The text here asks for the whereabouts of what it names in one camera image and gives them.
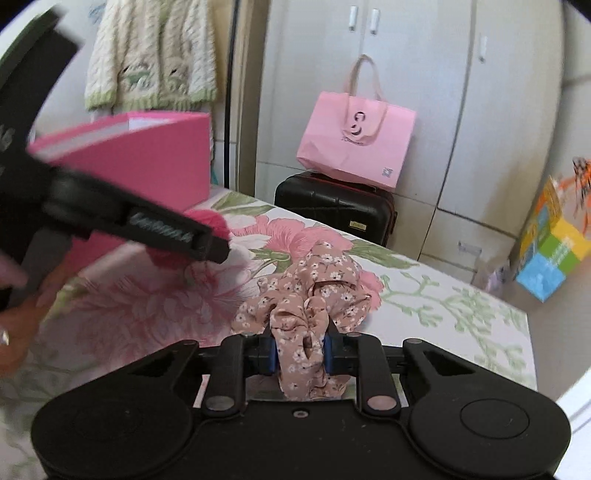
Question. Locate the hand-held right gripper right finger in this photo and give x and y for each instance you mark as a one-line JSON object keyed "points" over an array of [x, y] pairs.
{"points": [[328, 355]]}

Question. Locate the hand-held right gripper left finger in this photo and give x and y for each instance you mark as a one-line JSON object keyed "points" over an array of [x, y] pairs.
{"points": [[270, 357]]}

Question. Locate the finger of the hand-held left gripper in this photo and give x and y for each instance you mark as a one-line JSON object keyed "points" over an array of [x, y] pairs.
{"points": [[161, 221]]}

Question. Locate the pink cardboard box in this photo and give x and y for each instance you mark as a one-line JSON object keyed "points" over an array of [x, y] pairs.
{"points": [[152, 157]]}

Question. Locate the floral fabric scrunchie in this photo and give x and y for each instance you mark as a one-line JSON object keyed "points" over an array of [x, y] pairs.
{"points": [[323, 277]]}

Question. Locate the person's left hand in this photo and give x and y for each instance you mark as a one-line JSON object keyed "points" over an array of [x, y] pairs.
{"points": [[21, 332]]}

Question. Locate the floral bed sheet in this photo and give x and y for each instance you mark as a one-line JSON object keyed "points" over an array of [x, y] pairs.
{"points": [[438, 314]]}

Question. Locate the black suitcase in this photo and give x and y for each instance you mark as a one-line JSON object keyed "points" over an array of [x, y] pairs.
{"points": [[332, 207]]}

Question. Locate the cream knitted sweater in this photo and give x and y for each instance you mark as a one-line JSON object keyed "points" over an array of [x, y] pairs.
{"points": [[152, 55]]}

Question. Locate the small translucent bag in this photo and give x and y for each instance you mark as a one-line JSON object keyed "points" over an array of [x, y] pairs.
{"points": [[497, 274]]}

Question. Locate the pink paper shopping bag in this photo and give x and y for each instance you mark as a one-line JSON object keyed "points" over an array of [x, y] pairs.
{"points": [[355, 143]]}

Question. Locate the colourful cube box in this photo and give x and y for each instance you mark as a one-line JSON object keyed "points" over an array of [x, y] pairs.
{"points": [[549, 249]]}

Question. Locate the white wardrobe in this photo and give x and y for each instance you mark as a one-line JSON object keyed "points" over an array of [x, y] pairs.
{"points": [[415, 55]]}

